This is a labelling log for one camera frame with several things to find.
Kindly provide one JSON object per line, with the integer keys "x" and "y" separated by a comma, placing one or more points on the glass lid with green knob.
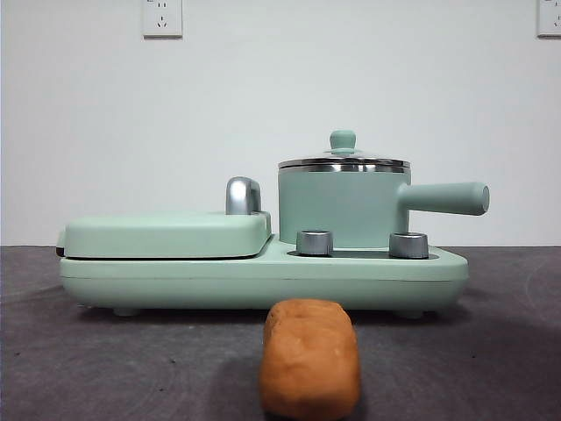
{"x": 344, "y": 140}

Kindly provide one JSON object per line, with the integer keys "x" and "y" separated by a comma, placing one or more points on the brown potato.
{"x": 309, "y": 359}

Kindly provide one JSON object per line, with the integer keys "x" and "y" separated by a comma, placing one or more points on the silver control knob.
{"x": 408, "y": 245}
{"x": 314, "y": 243}

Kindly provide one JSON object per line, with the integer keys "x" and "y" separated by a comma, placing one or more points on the green breakfast machine base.
{"x": 219, "y": 280}

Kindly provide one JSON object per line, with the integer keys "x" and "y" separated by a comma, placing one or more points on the green griddle cover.
{"x": 166, "y": 234}

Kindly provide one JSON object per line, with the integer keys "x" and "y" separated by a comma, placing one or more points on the white wall socket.
{"x": 550, "y": 17}
{"x": 162, "y": 19}

